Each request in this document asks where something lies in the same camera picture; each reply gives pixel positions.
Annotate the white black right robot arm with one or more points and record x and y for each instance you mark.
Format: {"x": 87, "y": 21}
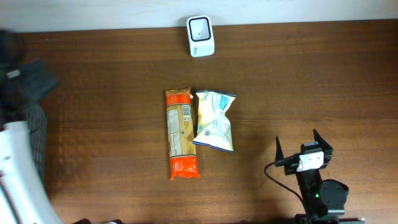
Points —
{"x": 323, "y": 200}

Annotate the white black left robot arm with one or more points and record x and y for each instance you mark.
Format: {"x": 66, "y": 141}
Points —
{"x": 23, "y": 135}

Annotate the white barcode scanner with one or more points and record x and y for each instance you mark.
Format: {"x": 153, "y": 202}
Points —
{"x": 200, "y": 36}

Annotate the orange brown pasta packet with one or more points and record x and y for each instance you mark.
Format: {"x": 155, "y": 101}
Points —
{"x": 182, "y": 152}

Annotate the yellow blue chip bag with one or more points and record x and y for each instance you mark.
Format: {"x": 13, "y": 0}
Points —
{"x": 214, "y": 128}

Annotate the dark mesh basket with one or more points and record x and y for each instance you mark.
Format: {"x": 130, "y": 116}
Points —
{"x": 37, "y": 123}

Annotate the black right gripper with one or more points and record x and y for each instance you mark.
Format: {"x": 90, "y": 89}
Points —
{"x": 290, "y": 168}

